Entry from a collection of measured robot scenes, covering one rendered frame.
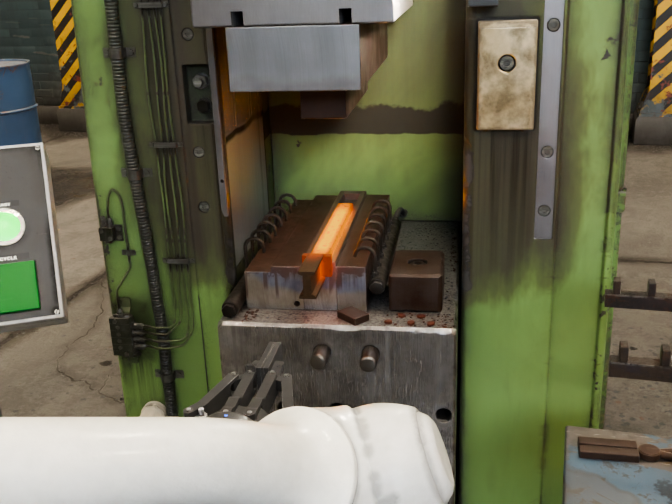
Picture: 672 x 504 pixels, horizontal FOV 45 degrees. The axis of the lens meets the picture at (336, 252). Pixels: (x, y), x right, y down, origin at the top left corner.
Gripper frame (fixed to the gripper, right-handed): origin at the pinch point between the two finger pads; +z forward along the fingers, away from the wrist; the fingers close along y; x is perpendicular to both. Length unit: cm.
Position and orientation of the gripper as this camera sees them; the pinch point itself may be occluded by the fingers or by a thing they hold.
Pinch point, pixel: (269, 365)
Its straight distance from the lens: 99.1
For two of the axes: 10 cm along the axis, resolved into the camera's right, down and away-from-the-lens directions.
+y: 9.9, 0.2, -1.6
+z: 1.5, -3.4, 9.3
